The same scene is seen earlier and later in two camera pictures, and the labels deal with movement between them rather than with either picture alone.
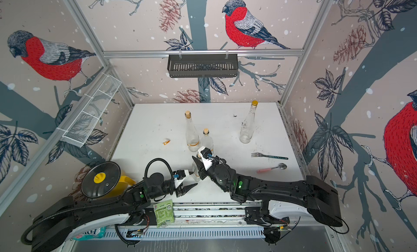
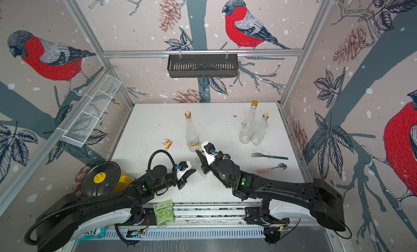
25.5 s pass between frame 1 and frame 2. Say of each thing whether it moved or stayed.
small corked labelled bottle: moved
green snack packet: stayed
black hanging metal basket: stayed
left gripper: moved
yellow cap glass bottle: stayed
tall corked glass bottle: stayed
